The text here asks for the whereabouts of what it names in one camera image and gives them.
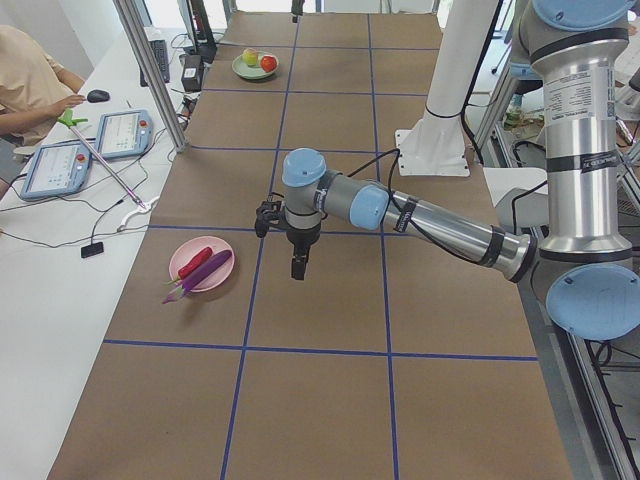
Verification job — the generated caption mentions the yellow pink peach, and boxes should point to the yellow pink peach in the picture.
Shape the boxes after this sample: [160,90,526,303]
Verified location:
[241,48,259,67]

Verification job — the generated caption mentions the red chili pepper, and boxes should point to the red chili pepper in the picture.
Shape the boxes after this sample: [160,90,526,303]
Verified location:
[169,246,213,284]

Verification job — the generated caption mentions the black keyboard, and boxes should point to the black keyboard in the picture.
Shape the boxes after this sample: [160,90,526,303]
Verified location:
[148,39,170,84]

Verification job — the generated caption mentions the black computer mouse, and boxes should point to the black computer mouse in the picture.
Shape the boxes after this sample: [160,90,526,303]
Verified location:
[86,89,111,103]

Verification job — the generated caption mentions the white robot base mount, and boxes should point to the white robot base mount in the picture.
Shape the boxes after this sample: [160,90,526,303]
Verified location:
[396,0,501,177]

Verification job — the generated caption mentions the seated person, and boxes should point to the seated person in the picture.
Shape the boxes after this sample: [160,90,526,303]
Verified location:
[1,25,86,146]

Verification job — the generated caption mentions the black power box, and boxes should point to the black power box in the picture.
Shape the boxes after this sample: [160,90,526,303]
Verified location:
[181,55,204,93]

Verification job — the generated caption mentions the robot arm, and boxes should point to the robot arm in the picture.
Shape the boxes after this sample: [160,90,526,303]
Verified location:
[277,1,639,341]
[290,0,305,23]

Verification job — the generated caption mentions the far blue teach pendant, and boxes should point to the far blue teach pendant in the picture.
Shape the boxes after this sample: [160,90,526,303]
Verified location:
[95,109,153,160]

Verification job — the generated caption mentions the metal reacher grabber tool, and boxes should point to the metal reacher grabber tool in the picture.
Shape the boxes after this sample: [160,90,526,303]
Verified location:
[57,108,162,232]

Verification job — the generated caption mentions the aluminium frame post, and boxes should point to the aluminium frame post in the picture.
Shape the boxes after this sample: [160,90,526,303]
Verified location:
[113,0,187,153]

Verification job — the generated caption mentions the green plate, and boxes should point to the green plate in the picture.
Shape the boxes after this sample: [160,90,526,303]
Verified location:
[232,51,280,80]

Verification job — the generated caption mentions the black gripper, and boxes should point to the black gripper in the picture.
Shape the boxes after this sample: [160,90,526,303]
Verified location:
[284,220,321,280]

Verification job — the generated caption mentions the purple eggplant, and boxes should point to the purple eggplant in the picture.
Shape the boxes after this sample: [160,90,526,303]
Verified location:
[162,249,234,304]

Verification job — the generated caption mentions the near blue teach pendant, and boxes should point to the near blue teach pendant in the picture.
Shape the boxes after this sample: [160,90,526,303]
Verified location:
[20,141,91,201]

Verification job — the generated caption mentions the blue teach pendant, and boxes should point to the blue teach pendant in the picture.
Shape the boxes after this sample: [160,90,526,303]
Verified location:
[95,109,153,160]
[20,141,91,201]

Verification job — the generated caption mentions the small black button box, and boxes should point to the small black button box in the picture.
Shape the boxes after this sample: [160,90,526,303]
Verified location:
[80,242,104,259]

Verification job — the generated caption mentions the red pomegranate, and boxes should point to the red pomegranate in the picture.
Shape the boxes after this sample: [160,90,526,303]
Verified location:
[260,55,278,73]

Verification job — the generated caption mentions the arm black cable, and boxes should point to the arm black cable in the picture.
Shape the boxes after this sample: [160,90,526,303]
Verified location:
[344,148,501,266]

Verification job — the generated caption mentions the pink plate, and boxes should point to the pink plate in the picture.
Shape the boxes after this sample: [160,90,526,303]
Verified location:
[169,236,235,293]

